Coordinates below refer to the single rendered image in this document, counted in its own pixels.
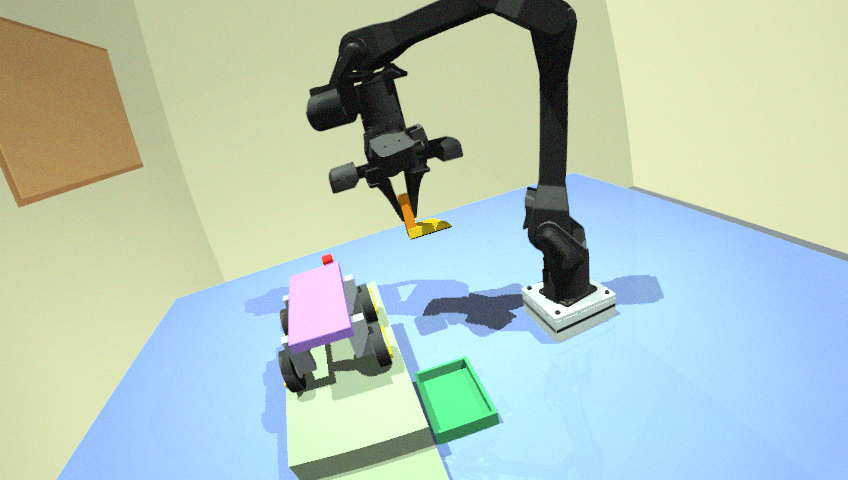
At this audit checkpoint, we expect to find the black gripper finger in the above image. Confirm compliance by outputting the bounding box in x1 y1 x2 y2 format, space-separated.
366 177 405 222
403 166 430 218

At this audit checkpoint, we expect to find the green tray floor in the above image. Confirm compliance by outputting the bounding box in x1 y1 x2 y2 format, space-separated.
420 367 490 430

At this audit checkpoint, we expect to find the pale green ramp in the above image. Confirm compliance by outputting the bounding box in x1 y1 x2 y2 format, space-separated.
286 281 449 480

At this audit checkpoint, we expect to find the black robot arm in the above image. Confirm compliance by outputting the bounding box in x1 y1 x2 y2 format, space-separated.
306 0 598 307

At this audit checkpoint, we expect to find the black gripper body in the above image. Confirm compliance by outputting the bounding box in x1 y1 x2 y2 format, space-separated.
328 110 463 193

